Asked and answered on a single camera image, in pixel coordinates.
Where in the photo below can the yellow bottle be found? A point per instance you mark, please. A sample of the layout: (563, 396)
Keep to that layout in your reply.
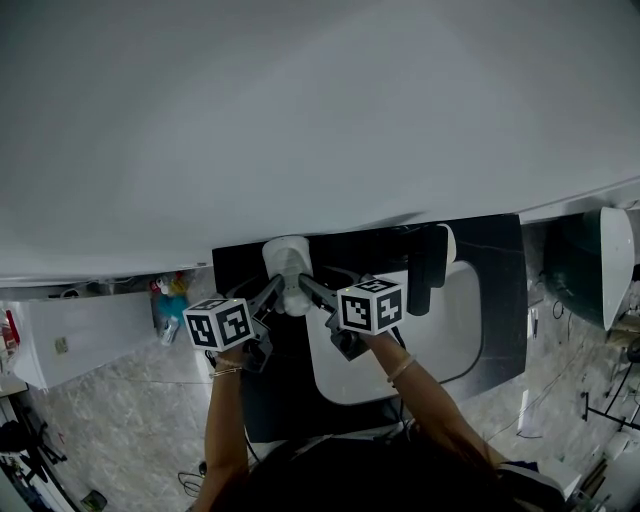
(177, 285)

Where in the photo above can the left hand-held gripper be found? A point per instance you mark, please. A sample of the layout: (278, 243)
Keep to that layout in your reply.
(217, 325)

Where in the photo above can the clear water jug red label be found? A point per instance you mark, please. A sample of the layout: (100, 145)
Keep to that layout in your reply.
(9, 340)

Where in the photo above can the person's right forearm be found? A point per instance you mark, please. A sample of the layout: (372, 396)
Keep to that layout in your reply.
(425, 400)

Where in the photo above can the person's black top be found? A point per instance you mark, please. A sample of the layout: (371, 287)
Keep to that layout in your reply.
(370, 475)

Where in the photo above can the black metal stand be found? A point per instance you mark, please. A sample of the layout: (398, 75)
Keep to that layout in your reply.
(607, 415)

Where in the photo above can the person's left forearm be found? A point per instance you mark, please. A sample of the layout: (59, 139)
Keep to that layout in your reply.
(225, 425)

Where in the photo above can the red can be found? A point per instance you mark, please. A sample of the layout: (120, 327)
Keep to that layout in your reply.
(158, 286)

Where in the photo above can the white water dispenser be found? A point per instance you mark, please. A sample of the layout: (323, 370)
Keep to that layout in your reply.
(95, 330)

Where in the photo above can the white sink basin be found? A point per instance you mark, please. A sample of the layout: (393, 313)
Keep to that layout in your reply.
(450, 320)

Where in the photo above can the white curved plastic piece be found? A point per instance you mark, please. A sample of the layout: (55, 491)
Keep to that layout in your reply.
(450, 245)

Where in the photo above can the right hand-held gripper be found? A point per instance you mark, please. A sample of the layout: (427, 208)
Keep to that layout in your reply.
(370, 307)

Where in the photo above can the black tripod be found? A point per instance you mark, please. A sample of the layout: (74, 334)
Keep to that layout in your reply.
(35, 452)

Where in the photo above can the dark green white-rimmed tub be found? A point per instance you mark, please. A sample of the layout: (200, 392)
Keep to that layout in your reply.
(580, 270)

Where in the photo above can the blue cleaning bottle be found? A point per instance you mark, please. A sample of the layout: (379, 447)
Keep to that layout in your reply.
(170, 307)

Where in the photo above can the black faucet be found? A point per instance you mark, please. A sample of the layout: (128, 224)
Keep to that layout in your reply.
(425, 270)

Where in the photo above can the black vanity countertop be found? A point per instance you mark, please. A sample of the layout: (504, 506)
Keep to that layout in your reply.
(500, 300)

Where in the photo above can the clear plastic bottle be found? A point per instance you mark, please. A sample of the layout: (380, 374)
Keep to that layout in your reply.
(169, 331)

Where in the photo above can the green cup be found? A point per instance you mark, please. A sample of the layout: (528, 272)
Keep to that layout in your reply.
(94, 501)

